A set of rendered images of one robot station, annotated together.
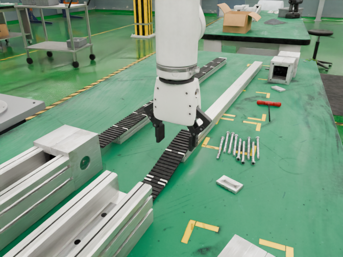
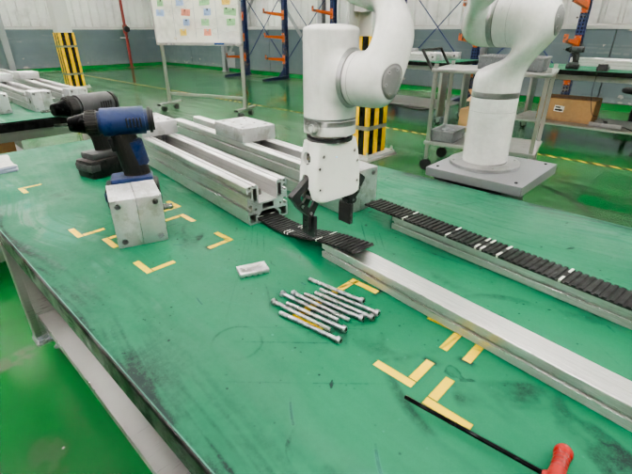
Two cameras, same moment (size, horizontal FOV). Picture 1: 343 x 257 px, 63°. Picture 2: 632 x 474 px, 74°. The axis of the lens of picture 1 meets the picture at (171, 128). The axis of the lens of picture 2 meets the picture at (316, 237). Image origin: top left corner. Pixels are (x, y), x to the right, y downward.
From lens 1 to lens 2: 1.05 m
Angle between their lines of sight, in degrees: 96
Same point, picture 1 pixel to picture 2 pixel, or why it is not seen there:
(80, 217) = (251, 177)
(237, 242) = (154, 193)
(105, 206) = (264, 193)
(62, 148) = not seen: hidden behind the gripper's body
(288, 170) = (231, 330)
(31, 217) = (291, 185)
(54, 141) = not seen: hidden behind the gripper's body
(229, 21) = not seen: outside the picture
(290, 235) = (157, 278)
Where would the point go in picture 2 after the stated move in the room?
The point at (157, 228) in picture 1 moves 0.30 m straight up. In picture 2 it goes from (241, 226) to (228, 73)
